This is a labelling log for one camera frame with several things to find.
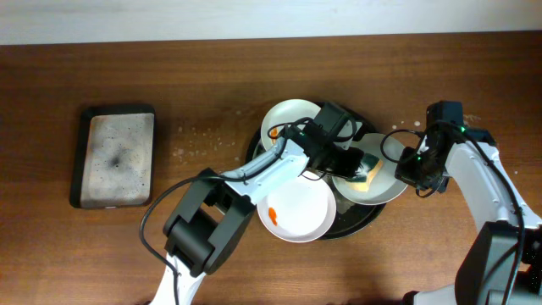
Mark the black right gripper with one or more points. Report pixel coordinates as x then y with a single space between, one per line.
412 170

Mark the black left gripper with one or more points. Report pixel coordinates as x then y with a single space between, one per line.
351 163

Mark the pale blue plate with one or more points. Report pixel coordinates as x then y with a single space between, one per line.
384 186

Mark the green yellow sponge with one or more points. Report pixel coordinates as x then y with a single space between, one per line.
367 170

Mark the cream white plate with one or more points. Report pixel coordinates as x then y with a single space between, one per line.
285 112

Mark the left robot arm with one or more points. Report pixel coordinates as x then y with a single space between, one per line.
210 219

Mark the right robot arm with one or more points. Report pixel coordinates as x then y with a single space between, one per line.
505 258

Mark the black rectangular soap tray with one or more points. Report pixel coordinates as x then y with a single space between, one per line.
113 163

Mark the pink white plate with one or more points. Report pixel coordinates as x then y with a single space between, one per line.
301 210

